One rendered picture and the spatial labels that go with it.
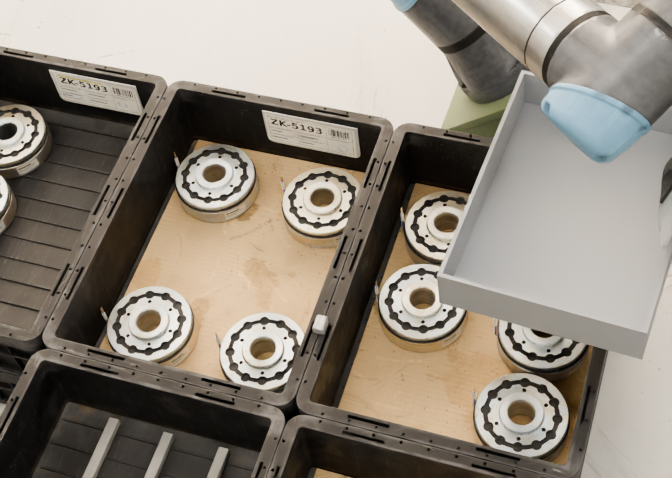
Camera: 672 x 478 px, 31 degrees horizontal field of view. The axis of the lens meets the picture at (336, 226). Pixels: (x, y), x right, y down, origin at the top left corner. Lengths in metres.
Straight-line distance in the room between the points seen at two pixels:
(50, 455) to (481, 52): 0.74
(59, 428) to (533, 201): 0.60
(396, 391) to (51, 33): 0.91
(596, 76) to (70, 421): 0.77
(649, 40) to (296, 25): 1.04
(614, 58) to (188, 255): 0.73
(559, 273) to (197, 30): 0.91
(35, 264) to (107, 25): 0.55
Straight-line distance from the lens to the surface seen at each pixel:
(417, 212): 1.47
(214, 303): 1.46
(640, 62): 0.94
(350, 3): 1.93
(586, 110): 0.93
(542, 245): 1.22
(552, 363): 1.36
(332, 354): 1.32
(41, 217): 1.60
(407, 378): 1.38
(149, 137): 1.52
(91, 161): 1.63
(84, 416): 1.43
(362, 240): 1.37
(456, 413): 1.36
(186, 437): 1.39
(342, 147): 1.51
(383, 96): 1.79
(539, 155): 1.28
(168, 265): 1.50
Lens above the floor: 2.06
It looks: 55 degrees down
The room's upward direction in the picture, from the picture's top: 10 degrees counter-clockwise
